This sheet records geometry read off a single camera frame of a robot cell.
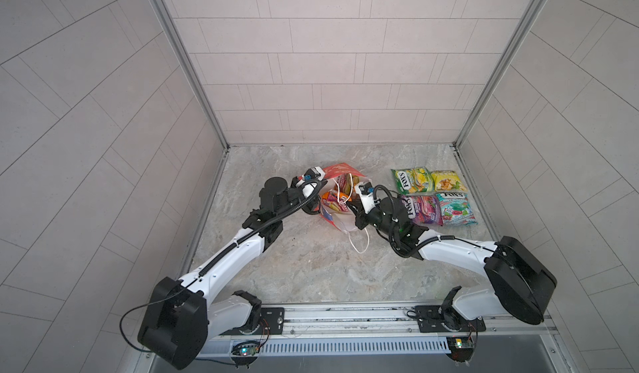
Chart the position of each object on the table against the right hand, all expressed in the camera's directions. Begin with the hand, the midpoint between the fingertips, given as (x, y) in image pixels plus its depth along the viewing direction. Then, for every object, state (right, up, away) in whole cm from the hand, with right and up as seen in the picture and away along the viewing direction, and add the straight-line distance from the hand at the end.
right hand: (346, 204), depth 81 cm
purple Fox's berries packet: (+29, -4, +11) cm, 31 cm away
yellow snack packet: (+42, +6, +18) cm, 46 cm away
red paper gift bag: (0, +8, +14) cm, 16 cm away
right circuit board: (+31, -38, -13) cm, 51 cm away
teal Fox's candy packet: (+42, -4, +11) cm, 43 cm away
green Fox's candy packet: (+30, +7, +21) cm, 37 cm away
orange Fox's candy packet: (-3, +1, +1) cm, 4 cm away
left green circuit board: (-28, -36, -16) cm, 49 cm away
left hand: (-6, +9, -6) cm, 12 cm away
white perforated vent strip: (+1, -37, -13) cm, 40 cm away
